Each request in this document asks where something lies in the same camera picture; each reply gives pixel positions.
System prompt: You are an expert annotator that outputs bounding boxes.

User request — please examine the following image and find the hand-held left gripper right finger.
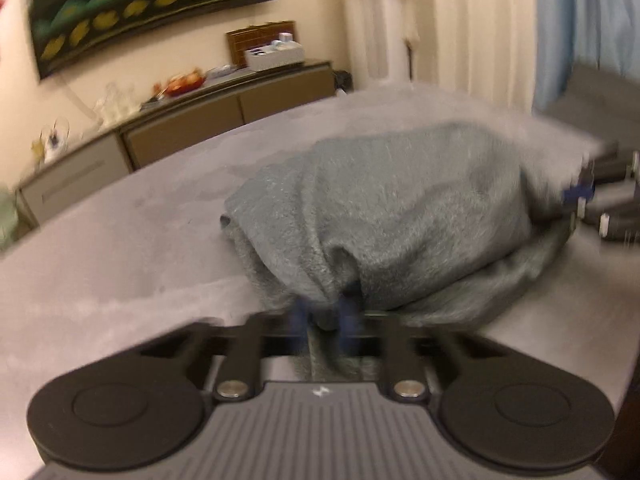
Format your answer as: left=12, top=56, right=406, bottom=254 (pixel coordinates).
left=336, top=296, right=483, bottom=404

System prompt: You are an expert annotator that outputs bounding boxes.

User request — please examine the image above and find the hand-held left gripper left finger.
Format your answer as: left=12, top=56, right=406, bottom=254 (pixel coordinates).
left=140, top=302, right=315, bottom=404

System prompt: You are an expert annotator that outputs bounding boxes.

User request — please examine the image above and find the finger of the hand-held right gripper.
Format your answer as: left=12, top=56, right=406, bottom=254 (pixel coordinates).
left=580, top=141, right=640, bottom=184
left=561, top=182, right=640, bottom=247

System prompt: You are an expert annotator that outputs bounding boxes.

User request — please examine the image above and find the grey fleece garment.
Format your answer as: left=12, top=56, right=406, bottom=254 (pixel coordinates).
left=220, top=120, right=597, bottom=382

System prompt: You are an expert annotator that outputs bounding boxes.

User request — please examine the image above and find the grey sofa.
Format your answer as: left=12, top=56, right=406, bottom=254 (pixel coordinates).
left=542, top=62, right=640, bottom=147

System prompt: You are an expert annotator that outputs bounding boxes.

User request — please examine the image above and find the blue curtain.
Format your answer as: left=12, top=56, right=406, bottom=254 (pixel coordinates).
left=529, top=0, right=640, bottom=112

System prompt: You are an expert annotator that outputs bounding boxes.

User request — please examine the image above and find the cream curtain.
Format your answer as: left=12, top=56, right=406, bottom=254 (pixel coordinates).
left=410, top=0, right=542, bottom=117

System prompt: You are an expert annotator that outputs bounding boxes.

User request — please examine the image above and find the long brown sideboard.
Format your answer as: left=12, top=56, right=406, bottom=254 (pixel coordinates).
left=15, top=60, right=336, bottom=227

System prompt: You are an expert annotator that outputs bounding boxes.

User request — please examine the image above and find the tall white air conditioner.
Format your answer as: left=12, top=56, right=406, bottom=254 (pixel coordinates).
left=370, top=0, right=417, bottom=84

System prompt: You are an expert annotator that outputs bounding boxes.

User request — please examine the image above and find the red fruit bowl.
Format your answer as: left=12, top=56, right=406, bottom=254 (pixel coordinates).
left=164, top=72, right=207, bottom=97

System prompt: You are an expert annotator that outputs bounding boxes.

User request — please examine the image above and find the white storage box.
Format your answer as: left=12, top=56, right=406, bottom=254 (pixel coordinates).
left=245, top=40, right=306, bottom=72

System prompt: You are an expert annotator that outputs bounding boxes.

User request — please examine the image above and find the clear glassware set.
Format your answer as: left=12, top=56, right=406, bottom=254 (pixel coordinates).
left=94, top=82, right=142, bottom=124

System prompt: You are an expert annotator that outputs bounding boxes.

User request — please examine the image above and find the brown woven board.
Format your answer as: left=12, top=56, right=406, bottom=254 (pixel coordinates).
left=226, top=21, right=296, bottom=68

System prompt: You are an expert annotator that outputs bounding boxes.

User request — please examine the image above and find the pale green object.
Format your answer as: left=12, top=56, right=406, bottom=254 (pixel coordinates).
left=0, top=187, right=22, bottom=252

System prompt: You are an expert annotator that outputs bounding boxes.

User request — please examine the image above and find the glass jar with handle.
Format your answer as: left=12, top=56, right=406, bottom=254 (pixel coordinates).
left=31, top=116, right=71, bottom=164

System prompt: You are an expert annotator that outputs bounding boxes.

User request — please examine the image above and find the green and yellow wall painting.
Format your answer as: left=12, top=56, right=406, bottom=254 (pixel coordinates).
left=25, top=0, right=279, bottom=82

